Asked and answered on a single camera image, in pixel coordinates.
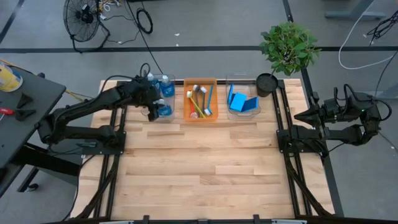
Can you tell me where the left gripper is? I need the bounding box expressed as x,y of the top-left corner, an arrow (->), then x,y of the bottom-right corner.
136,82 -> 165,123

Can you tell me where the dark grey side table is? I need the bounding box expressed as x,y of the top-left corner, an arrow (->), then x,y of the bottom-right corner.
0,66 -> 81,197

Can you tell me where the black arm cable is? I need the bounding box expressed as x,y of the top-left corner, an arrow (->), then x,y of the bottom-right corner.
98,62 -> 152,97
333,83 -> 393,123

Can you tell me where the orange translucent plastic bin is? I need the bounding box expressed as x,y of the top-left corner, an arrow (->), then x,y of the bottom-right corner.
183,77 -> 219,123

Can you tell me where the white floor cable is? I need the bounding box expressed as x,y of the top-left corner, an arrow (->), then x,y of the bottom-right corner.
338,0 -> 398,70

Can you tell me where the blue dish soap bottle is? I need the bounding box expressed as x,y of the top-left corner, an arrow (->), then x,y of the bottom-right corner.
160,75 -> 175,98
156,98 -> 174,118
146,72 -> 160,90

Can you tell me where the black aluminium table frame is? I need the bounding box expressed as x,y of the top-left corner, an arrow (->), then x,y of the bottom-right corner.
40,78 -> 398,224

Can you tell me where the yellow-green dish brush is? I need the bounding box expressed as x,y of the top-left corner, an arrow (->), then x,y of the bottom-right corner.
186,90 -> 207,119

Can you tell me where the black plastic bracket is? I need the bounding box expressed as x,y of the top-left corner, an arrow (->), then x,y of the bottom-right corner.
14,109 -> 37,122
16,92 -> 34,110

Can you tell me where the yellow cord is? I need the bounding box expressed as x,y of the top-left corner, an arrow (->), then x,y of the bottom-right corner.
0,58 -> 94,103

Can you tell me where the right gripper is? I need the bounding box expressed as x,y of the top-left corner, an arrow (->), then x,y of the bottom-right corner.
294,98 -> 340,128

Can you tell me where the coiled black floor cable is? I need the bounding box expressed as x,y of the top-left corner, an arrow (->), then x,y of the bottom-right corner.
136,7 -> 154,35

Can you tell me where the red dish brush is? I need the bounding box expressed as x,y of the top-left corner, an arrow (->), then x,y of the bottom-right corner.
188,96 -> 199,119

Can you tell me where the grey desk foot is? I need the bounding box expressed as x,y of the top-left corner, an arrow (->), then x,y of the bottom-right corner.
325,0 -> 387,20

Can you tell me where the blue sponge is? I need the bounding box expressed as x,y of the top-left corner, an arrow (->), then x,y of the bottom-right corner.
229,91 -> 248,113
227,83 -> 235,106
241,96 -> 260,113

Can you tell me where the black floor fan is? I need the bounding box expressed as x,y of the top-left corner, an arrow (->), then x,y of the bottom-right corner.
63,0 -> 111,54

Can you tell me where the clear plastic bin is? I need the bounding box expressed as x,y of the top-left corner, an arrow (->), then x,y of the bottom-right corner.
140,73 -> 177,123
225,73 -> 262,121

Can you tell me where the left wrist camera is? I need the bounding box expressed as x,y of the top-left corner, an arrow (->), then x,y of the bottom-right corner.
132,75 -> 150,90

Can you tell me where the black floor cable bundle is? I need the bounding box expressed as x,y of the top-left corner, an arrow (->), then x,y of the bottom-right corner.
366,9 -> 398,47

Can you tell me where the green potted tree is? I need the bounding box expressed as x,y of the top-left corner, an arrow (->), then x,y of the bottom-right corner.
256,21 -> 322,98

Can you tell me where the blue dish brush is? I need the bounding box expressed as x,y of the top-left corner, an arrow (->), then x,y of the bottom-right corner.
203,84 -> 215,117

